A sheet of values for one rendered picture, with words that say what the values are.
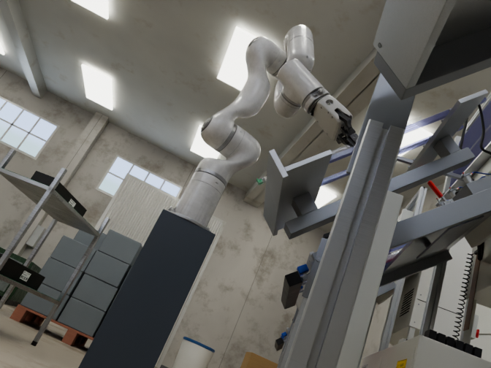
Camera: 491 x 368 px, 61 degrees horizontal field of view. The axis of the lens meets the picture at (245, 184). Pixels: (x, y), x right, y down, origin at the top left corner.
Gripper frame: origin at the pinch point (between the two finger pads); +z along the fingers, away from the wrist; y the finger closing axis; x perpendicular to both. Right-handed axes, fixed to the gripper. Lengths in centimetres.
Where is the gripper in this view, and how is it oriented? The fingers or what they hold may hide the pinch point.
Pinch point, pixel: (354, 143)
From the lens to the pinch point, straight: 119.8
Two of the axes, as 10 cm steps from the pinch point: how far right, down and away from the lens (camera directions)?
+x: -8.4, 5.0, -2.4
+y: 0.0, 4.4, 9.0
